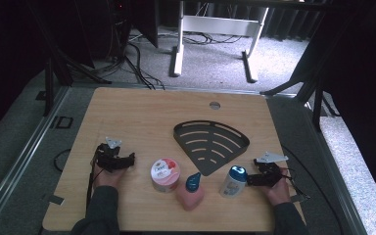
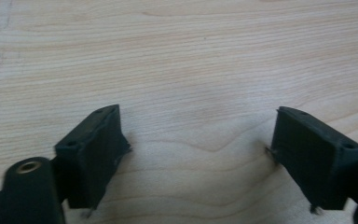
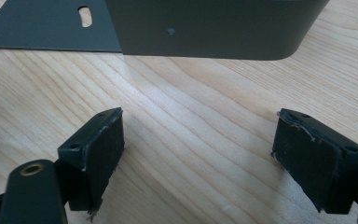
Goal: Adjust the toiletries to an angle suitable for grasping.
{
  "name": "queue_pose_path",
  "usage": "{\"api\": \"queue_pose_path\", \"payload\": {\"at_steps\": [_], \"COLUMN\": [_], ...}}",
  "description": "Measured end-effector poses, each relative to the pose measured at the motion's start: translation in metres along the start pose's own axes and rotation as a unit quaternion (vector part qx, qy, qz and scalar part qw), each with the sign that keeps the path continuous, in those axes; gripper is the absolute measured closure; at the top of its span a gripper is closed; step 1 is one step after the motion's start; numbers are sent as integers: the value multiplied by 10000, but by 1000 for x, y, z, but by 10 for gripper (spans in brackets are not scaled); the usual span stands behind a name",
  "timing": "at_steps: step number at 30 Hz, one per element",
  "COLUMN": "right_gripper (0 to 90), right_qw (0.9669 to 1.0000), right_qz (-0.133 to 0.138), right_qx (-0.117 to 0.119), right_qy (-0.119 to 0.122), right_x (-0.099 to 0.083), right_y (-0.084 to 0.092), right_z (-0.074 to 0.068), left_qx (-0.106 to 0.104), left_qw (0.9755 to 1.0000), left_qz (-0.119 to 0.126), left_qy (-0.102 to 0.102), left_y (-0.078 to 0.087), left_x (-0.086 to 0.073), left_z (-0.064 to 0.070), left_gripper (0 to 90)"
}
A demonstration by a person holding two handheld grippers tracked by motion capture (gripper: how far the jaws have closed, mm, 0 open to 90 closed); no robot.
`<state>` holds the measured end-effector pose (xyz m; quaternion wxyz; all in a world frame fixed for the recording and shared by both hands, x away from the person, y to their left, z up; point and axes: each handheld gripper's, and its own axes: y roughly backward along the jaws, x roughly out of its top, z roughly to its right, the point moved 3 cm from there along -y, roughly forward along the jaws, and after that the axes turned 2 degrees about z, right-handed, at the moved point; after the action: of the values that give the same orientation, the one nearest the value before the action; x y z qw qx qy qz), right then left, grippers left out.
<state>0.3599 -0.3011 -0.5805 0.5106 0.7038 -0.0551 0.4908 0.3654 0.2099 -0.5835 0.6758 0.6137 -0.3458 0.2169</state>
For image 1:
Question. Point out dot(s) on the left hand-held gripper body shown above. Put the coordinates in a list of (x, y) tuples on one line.
[(109, 158)]

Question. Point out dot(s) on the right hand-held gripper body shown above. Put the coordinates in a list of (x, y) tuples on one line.
[(271, 171)]

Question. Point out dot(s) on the white bottle with blue cap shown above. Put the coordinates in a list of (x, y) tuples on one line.
[(232, 186)]

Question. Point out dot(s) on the pink round cream jar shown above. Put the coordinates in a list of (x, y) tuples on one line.
[(165, 174)]

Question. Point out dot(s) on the black slotted corner shelf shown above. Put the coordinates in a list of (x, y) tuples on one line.
[(212, 143)]

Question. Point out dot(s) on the pink bottle with blue cap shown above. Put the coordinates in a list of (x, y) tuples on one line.
[(191, 196)]

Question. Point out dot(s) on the person's left hand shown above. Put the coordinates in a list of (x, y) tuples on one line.
[(107, 179)]

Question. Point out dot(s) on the person's right hand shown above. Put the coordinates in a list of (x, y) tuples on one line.
[(279, 194)]

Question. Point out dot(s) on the black tape rectangle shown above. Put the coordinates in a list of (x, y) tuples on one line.
[(64, 122)]

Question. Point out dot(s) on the grey tape strip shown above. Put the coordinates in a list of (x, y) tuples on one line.
[(55, 199)]

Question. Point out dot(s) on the black metal stand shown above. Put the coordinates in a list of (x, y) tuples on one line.
[(50, 81), (316, 101)]

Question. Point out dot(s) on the dark computer tower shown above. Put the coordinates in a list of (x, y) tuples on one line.
[(111, 29)]

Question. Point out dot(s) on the dark curtain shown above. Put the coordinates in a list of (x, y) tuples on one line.
[(290, 23)]

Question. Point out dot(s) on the white desk frame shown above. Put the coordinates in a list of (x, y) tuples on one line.
[(220, 24)]

